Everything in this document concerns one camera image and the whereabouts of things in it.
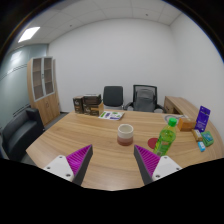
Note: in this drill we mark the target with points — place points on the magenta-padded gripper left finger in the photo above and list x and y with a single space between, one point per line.
61 166

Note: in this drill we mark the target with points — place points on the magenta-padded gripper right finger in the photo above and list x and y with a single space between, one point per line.
163 166

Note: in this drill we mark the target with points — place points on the green drink bottle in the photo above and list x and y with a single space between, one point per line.
165 138

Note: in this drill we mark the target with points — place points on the flat round red coaster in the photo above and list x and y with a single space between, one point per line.
152 143

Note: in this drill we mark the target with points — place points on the small blue packet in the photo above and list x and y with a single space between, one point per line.
201 146

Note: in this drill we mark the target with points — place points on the small tan box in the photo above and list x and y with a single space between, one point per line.
197 135

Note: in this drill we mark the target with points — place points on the orange-brown carton box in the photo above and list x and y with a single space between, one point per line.
185 124

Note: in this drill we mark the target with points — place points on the white and brown ceramic cup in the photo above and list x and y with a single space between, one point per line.
125 133

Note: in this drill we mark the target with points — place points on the green packet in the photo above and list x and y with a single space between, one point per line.
207 138

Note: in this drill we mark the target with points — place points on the black leather sofa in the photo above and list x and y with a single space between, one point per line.
20 133

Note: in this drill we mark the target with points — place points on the purple packet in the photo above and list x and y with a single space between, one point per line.
202 119

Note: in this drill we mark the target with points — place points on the small dark brown box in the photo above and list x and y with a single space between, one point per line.
78 105

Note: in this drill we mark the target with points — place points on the wooden cabinet with glass doors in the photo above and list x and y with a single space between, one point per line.
46 103

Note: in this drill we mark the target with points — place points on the wooden side desk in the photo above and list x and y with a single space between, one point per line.
181 104

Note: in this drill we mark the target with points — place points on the brown cardboard box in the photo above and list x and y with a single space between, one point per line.
95 110

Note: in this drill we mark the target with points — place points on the black mesh office chair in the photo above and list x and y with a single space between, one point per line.
144 99

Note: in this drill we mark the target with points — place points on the white printed leaflet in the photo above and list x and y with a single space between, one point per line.
111 115

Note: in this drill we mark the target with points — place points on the black cardboard box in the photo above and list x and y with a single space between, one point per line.
92 99

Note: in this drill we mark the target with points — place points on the rectangular ceiling light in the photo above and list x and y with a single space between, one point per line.
29 34

